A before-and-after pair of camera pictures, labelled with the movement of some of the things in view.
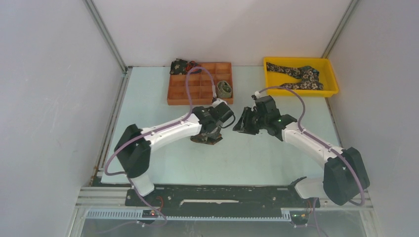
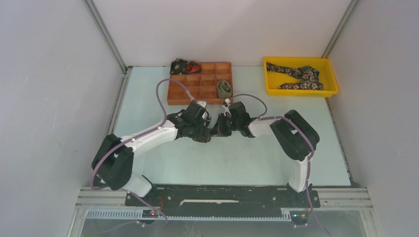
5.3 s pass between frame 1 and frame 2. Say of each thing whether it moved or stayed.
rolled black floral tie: stayed
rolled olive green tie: stayed
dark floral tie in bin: stayed
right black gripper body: moved
